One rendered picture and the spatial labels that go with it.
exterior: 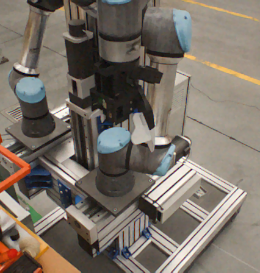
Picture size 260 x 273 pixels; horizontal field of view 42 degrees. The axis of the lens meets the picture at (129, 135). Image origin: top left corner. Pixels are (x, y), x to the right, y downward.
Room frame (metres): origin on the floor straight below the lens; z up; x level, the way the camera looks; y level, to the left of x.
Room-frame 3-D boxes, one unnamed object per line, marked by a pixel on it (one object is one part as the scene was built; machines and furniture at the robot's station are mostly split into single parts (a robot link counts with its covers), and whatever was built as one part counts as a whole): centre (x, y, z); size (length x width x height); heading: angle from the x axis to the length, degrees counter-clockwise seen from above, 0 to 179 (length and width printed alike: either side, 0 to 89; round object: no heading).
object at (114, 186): (0.91, 0.06, 1.09); 0.15 x 0.15 x 0.10
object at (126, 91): (0.57, 0.02, 1.66); 0.09 x 0.08 x 0.12; 137
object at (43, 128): (1.24, 0.42, 1.09); 0.15 x 0.15 x 0.10
